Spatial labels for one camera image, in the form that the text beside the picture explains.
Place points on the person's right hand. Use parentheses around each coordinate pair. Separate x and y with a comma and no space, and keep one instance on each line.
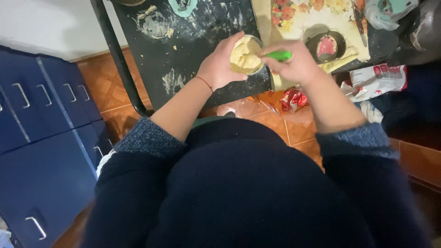
(296,65)

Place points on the person's left hand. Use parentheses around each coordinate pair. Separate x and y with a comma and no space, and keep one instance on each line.
(217,65)

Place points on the person's right fingers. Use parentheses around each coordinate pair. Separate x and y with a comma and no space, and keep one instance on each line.
(275,55)

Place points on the glass bowl of yellow paste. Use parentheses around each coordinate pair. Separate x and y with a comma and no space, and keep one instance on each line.
(245,55)

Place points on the floral paper sheet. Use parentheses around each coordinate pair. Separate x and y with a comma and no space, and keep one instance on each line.
(310,34)

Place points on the red wrapper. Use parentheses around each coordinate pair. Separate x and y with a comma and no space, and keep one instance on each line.
(294,100)

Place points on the black metal flask with denture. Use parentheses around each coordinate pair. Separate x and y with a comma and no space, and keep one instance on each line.
(326,47)

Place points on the clear plastic bag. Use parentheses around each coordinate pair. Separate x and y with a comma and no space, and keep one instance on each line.
(251,108)

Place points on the black work table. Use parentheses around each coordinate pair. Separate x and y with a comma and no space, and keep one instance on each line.
(193,51)

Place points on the white red printed bag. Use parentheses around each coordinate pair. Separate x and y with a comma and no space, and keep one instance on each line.
(375,82)

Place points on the green rubber mixing bowl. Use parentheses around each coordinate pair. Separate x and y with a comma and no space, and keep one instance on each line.
(182,6)

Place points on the plastic bag with green bowl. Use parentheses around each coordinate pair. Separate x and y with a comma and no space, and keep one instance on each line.
(389,12)

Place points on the person's dark sweater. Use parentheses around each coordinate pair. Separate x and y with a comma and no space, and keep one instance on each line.
(241,186)

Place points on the dark metal pot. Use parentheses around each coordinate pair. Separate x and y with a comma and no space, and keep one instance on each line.
(425,31)

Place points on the blue drawer cabinet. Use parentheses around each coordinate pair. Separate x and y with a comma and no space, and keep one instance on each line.
(44,137)

